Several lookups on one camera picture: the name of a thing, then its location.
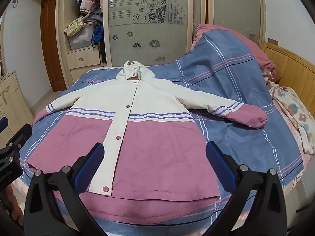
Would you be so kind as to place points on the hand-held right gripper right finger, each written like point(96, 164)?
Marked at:
point(216, 159)

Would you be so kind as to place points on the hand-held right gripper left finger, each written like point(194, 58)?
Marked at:
point(94, 157)

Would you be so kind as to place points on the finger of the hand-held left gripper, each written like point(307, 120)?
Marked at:
point(21, 134)
point(3, 125)

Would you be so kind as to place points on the pink and white hooded jacket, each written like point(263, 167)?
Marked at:
point(157, 152)

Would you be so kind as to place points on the grey folded clothes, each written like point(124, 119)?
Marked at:
point(94, 18)

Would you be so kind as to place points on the person's left hand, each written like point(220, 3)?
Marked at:
point(14, 201)

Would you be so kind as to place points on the light wooden cabinet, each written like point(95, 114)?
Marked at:
point(12, 103)

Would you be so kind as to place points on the pink bed sheet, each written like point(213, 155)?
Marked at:
point(295, 174)

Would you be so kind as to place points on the wardrobe drawer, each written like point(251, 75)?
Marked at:
point(82, 57)
point(85, 75)

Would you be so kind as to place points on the floral blanket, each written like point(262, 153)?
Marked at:
point(292, 108)

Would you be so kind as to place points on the brown wooden door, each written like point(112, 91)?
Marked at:
point(50, 44)

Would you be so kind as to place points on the blue plaid duvet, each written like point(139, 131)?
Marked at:
point(221, 61)

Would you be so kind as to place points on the translucent storage box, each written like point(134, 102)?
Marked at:
point(80, 39)

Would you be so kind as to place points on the frosted glass sliding wardrobe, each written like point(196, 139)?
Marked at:
point(62, 29)

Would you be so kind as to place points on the wooden headboard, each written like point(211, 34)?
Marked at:
point(292, 66)

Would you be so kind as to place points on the beige crumpled bag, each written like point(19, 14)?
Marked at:
point(75, 24)

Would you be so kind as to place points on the flower-etched frosted sliding door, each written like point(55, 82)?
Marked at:
point(147, 36)

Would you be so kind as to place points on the plain frosted sliding door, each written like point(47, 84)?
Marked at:
point(233, 5)

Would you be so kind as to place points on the wall socket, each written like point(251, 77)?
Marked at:
point(272, 41)

